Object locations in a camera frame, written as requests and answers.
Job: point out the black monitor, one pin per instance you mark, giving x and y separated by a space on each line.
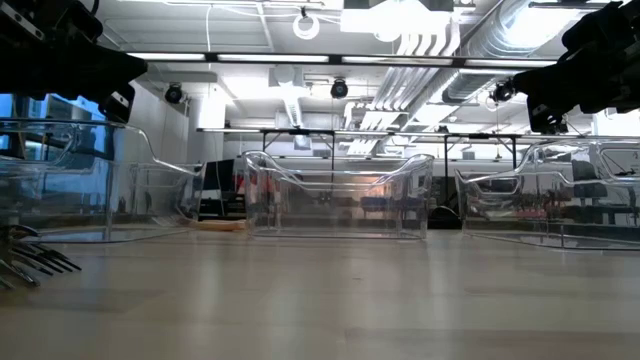
220 180

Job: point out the white ceiling pipes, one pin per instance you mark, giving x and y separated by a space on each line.
400 85

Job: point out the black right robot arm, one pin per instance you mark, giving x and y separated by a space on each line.
610 25

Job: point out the wooden utensil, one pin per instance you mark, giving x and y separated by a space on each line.
220 225

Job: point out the clear plastic bin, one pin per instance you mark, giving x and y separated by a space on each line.
60 200
500 210
335 200
260 200

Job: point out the silver forks on table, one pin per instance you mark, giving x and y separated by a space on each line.
55 259

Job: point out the black-framed background table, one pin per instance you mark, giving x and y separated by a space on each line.
480 135
300 132

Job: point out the white ceiling duct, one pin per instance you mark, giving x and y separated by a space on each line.
292 107

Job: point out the long ceiling light bar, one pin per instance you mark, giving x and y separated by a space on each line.
270 58

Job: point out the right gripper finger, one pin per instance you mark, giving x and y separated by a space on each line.
555 80

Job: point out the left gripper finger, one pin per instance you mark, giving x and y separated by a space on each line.
100 70

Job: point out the black round ceiling camera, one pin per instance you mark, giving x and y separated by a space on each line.
173 94
339 89
502 92

